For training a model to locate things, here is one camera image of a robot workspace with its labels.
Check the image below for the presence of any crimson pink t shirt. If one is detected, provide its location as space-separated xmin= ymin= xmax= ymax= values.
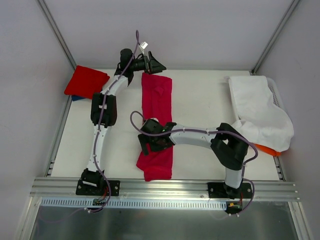
xmin=136 ymin=73 xmax=174 ymax=182

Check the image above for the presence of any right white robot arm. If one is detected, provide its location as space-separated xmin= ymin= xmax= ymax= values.
xmin=138 ymin=119 xmax=249 ymax=198

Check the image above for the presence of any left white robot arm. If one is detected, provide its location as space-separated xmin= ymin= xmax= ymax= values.
xmin=77 ymin=48 xmax=167 ymax=195

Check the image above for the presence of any folded red t shirt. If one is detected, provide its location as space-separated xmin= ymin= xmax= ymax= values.
xmin=64 ymin=65 xmax=110 ymax=97

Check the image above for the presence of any folded blue t shirt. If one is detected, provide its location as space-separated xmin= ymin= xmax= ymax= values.
xmin=71 ymin=89 xmax=102 ymax=101

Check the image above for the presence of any orange garment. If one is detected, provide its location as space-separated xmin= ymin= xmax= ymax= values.
xmin=255 ymin=144 xmax=282 ymax=157

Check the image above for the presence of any white t shirt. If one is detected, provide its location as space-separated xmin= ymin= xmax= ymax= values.
xmin=226 ymin=75 xmax=294 ymax=153

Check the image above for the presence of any white perforated plastic basket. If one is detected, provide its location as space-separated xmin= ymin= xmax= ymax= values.
xmin=266 ymin=77 xmax=285 ymax=110

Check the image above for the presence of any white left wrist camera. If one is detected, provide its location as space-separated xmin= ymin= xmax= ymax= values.
xmin=139 ymin=41 xmax=149 ymax=52

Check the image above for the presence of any aluminium mounting rail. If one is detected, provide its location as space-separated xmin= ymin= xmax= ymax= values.
xmin=30 ymin=177 xmax=301 ymax=202

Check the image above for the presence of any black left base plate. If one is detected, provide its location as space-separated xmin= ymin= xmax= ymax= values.
xmin=75 ymin=179 xmax=121 ymax=197

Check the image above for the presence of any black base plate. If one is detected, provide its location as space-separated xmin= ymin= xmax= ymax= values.
xmin=207 ymin=182 xmax=253 ymax=199
xmin=75 ymin=179 xmax=121 ymax=197

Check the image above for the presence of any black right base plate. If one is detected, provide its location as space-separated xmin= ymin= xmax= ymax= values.
xmin=207 ymin=182 xmax=253 ymax=199

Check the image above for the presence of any white slotted cable duct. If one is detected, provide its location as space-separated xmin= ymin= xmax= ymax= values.
xmin=40 ymin=197 xmax=227 ymax=211

